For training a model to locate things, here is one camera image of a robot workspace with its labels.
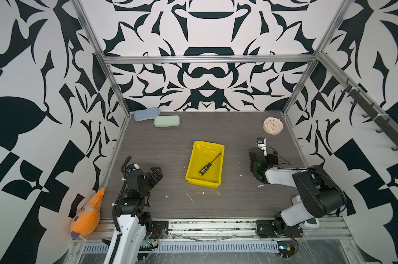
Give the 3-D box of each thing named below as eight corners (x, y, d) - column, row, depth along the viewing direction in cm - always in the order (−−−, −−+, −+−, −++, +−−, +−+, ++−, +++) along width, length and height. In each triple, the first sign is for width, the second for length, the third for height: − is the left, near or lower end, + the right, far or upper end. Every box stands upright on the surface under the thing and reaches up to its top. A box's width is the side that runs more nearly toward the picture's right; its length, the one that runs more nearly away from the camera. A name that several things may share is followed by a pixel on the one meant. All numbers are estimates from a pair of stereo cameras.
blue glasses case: (134, 122, 115) (133, 119, 113) (134, 113, 120) (133, 111, 118) (160, 117, 118) (159, 114, 116) (159, 109, 123) (158, 106, 121)
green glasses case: (154, 127, 114) (152, 123, 111) (156, 118, 119) (155, 114, 116) (180, 127, 114) (179, 123, 111) (180, 118, 119) (180, 114, 117)
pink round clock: (264, 135, 111) (266, 131, 108) (260, 120, 119) (262, 116, 116) (283, 135, 111) (286, 131, 108) (277, 120, 119) (280, 116, 116)
